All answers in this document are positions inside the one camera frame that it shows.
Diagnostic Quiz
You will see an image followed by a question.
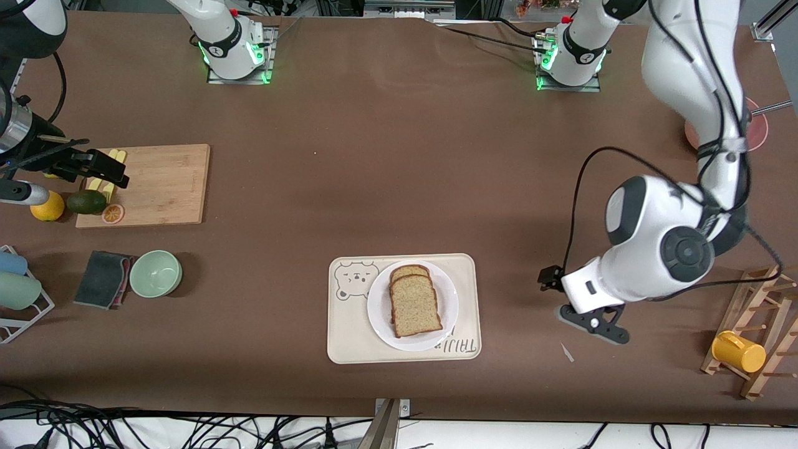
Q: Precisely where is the toy bread slice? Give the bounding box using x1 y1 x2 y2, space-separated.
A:
390 274 444 339
390 264 432 285

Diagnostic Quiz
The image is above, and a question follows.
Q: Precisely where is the white round plate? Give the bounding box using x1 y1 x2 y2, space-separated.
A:
367 259 460 352

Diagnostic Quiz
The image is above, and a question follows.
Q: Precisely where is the pink plate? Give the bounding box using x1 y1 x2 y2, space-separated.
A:
685 97 769 152

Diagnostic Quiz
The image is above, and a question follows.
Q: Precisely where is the dark green avocado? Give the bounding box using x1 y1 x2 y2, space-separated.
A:
66 190 108 216

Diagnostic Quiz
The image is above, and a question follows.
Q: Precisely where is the wooden cutting board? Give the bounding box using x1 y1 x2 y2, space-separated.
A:
75 144 211 229

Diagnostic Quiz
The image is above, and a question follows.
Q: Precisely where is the lemon near board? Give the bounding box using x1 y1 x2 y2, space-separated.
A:
30 190 65 222

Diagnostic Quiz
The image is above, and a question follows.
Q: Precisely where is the dark grey folded cloth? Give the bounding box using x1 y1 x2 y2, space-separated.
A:
74 251 135 311

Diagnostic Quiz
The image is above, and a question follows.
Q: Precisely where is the pale green bowl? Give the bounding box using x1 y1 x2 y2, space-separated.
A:
129 250 183 299

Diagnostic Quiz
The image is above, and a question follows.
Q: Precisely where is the light blue cup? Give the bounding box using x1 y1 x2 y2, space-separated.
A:
0 251 29 276

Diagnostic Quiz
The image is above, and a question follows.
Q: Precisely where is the pale green cup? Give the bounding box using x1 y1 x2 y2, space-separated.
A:
0 273 42 311

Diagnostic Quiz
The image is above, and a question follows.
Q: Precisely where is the yellow mug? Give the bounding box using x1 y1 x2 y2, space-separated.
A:
711 331 767 374

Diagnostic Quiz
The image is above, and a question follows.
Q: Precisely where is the wooden peg rack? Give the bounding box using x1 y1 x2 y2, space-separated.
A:
701 264 798 401

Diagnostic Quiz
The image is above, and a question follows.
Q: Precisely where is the cream tray with bear print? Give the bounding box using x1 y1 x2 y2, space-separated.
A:
327 253 483 365

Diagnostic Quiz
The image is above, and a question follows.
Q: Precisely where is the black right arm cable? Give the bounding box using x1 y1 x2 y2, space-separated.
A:
47 53 67 123

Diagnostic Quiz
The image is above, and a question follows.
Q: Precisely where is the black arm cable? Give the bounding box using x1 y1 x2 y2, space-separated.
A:
563 0 785 303
47 53 67 123

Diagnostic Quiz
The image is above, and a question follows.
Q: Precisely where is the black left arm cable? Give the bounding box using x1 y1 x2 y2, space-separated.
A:
563 0 785 303

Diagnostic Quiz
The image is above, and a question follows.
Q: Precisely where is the white wire rack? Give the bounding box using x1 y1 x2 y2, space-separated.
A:
0 245 55 344

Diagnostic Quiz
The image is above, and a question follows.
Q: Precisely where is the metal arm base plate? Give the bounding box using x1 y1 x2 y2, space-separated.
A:
535 31 603 93
208 25 279 85

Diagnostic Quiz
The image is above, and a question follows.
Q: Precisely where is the metal mounting bracket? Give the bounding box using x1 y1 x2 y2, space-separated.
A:
372 398 412 449

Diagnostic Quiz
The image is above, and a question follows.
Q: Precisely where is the black cable on table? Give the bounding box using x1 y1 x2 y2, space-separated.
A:
436 17 552 54

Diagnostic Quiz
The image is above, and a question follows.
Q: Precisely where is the tangled black cable bundle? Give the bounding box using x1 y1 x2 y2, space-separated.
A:
0 384 375 449

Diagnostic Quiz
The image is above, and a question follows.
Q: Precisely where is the aluminium frame bar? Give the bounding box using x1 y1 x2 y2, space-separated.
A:
363 0 457 21

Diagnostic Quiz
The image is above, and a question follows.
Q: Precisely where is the aluminium profile post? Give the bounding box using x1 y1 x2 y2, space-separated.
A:
751 0 798 43

